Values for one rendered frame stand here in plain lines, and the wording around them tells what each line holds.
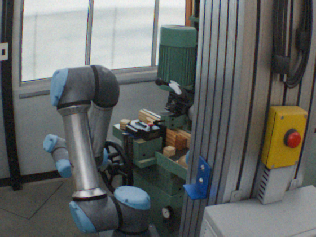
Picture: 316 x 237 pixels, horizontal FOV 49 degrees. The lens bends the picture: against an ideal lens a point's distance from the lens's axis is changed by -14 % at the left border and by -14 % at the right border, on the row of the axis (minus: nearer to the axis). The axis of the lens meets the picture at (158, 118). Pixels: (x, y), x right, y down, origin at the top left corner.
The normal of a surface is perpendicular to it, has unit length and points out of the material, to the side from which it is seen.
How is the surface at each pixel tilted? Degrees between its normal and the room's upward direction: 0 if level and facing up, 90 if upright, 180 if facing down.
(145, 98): 90
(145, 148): 90
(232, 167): 90
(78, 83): 66
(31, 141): 90
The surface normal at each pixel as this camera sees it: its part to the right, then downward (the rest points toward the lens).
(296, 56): 0.26, 0.36
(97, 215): 0.44, -0.12
